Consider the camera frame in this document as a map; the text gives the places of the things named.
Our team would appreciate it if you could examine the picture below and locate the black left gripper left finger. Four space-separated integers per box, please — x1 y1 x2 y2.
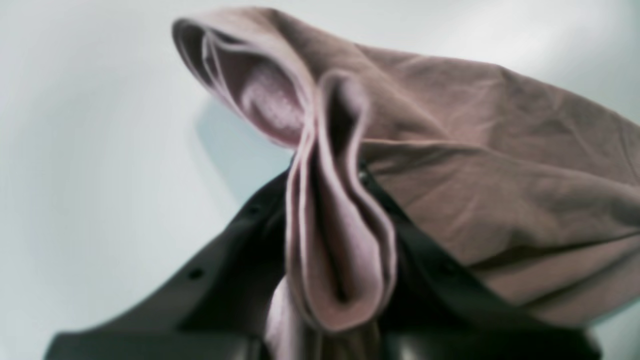
45 171 289 360

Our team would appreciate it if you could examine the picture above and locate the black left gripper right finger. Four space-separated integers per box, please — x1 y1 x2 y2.
358 167 602 360

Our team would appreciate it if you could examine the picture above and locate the dusty pink T-shirt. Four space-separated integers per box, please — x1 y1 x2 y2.
173 7 639 360

